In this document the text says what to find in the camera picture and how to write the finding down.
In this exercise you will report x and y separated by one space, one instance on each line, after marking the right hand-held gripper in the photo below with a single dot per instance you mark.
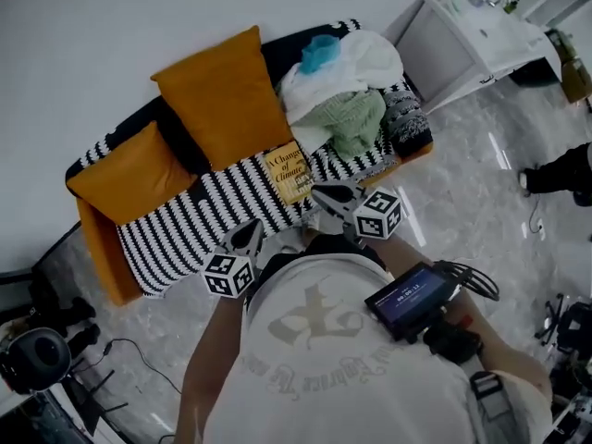
374 218

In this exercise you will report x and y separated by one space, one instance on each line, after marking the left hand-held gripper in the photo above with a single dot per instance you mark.
229 275

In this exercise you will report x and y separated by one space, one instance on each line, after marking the orange sofa with patterned cover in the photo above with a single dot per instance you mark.
231 201

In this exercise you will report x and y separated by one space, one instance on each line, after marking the yellow book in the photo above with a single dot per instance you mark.
287 171

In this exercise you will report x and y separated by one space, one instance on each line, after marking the person's right forearm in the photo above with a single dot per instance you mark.
499 345

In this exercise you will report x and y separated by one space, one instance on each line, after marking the person's left forearm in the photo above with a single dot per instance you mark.
213 354

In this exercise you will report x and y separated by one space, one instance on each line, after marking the person's black shorts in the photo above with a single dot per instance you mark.
337 248

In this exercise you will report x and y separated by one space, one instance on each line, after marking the black screen device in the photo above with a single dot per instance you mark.
409 299

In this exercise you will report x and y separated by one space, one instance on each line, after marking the green knitted cloth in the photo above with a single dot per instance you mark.
351 118

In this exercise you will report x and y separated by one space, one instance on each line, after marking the small orange pillow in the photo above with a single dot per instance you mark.
129 178

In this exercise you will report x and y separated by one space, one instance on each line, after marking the person's white shirt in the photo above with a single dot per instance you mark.
333 377

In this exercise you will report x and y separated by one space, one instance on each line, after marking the white cloth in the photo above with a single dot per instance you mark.
365 63

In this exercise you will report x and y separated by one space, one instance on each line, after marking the blue cloth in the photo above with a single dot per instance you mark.
319 53

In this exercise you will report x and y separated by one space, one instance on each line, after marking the large orange pillow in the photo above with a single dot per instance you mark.
222 100

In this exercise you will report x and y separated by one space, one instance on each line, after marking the white cabinet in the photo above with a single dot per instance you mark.
453 49

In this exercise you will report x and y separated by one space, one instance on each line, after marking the grey equipment backpack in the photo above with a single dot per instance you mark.
39 359

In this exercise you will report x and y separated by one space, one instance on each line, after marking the black equipment stand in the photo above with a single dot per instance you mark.
564 331

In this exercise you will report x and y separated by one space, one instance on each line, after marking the cardboard box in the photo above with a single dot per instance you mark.
575 81

